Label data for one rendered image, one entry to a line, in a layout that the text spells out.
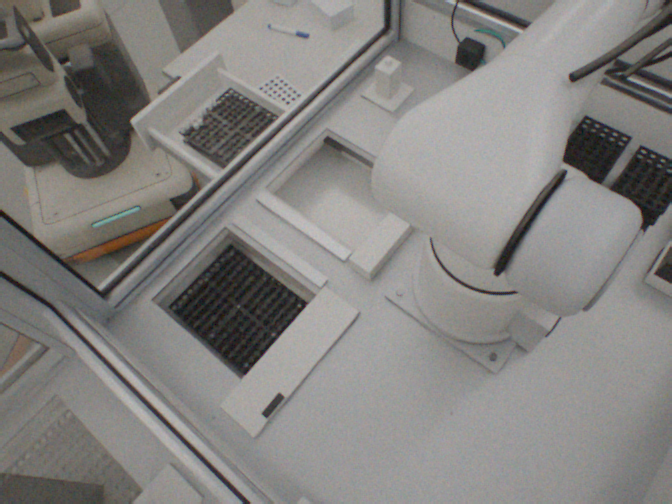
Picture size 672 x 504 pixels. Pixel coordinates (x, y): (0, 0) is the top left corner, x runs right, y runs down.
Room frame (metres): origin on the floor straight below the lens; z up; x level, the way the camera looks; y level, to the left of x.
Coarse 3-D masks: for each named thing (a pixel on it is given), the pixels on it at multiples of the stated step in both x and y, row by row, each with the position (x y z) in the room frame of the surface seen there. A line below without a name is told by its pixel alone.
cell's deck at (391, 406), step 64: (448, 64) 0.90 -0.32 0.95; (320, 128) 0.77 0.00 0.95; (384, 128) 0.74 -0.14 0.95; (256, 192) 0.63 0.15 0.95; (192, 256) 0.50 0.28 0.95; (320, 256) 0.45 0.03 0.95; (640, 256) 0.35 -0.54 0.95; (128, 320) 0.39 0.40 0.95; (384, 320) 0.31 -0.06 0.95; (576, 320) 0.25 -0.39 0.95; (640, 320) 0.23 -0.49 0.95; (192, 384) 0.25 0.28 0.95; (320, 384) 0.21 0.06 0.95; (384, 384) 0.20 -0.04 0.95; (448, 384) 0.18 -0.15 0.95; (512, 384) 0.16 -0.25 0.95; (576, 384) 0.15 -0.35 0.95; (640, 384) 0.13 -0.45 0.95; (256, 448) 0.13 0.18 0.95; (320, 448) 0.11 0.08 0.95; (384, 448) 0.10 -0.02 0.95; (448, 448) 0.08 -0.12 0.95; (512, 448) 0.07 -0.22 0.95; (576, 448) 0.05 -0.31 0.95; (640, 448) 0.04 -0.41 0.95
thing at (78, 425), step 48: (0, 288) 0.30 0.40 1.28; (0, 336) 0.18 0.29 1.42; (48, 336) 0.23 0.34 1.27; (0, 384) 0.11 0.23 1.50; (48, 384) 0.13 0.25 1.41; (96, 384) 0.17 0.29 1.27; (0, 432) 0.07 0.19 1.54; (48, 432) 0.08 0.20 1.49; (96, 432) 0.09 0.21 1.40; (144, 432) 0.11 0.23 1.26; (0, 480) 0.04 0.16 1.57; (48, 480) 0.04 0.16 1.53; (96, 480) 0.04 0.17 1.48; (144, 480) 0.05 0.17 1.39; (192, 480) 0.06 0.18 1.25
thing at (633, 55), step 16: (480, 0) 0.90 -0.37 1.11; (496, 0) 0.87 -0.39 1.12; (512, 0) 0.85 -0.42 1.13; (528, 0) 0.83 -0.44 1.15; (544, 0) 0.80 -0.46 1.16; (512, 16) 0.84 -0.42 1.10; (528, 16) 0.82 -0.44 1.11; (640, 48) 0.66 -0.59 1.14; (624, 64) 0.67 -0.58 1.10; (656, 64) 0.63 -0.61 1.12
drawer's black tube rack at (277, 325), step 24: (240, 264) 0.50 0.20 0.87; (216, 288) 0.44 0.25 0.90; (240, 288) 0.44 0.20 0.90; (264, 288) 0.43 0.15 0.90; (288, 288) 0.42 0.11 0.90; (192, 312) 0.42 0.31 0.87; (216, 312) 0.41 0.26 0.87; (240, 312) 0.40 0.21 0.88; (264, 312) 0.39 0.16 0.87; (288, 312) 0.38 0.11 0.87; (216, 336) 0.36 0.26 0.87; (240, 336) 0.35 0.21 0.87; (264, 336) 0.34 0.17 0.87; (240, 360) 0.29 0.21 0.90
